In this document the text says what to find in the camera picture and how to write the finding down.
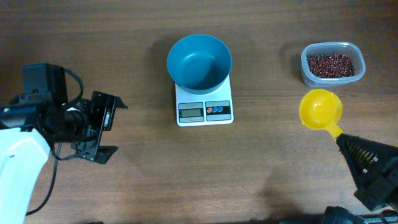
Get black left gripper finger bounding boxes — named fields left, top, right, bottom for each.
left=114, top=96, right=128, bottom=109
left=94, top=146, right=119, bottom=164

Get yellow plastic measuring scoop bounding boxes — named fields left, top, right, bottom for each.
left=298, top=89, right=343, bottom=140

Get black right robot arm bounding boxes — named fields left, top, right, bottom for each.
left=284, top=134, right=397, bottom=224

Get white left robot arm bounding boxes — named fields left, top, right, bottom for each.
left=1, top=63, right=127, bottom=223

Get blue plastic bowl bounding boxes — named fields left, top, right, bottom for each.
left=167, top=34, right=233, bottom=95

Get white digital kitchen scale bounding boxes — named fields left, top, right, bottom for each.
left=175, top=77, right=234, bottom=127

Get red adzuki beans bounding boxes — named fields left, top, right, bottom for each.
left=307, top=54, right=355, bottom=78

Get clear plastic food container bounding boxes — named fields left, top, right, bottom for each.
left=300, top=42, right=366, bottom=88

